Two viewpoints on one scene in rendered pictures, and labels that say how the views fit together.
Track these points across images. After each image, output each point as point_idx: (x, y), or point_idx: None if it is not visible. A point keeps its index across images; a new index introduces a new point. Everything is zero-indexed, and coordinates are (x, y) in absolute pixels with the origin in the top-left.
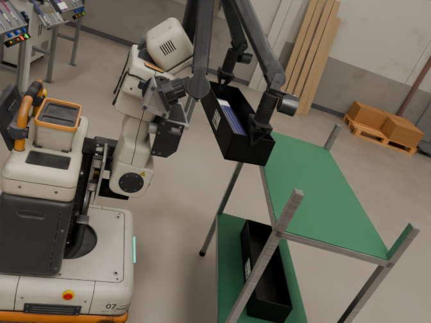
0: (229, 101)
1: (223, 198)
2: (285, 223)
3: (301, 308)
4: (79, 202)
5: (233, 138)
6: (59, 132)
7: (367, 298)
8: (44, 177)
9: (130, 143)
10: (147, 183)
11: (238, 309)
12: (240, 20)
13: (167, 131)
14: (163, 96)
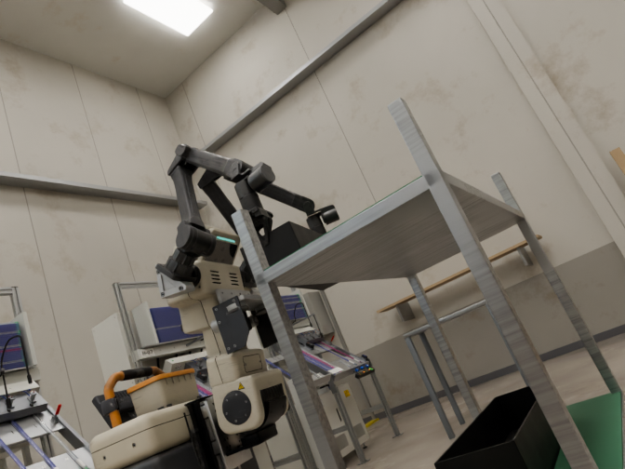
0: None
1: (464, 400)
2: (254, 259)
3: (612, 462)
4: None
5: (243, 253)
6: (148, 389)
7: (483, 266)
8: (118, 432)
9: (211, 357)
10: (253, 396)
11: (327, 461)
12: (204, 167)
13: (226, 314)
14: (161, 268)
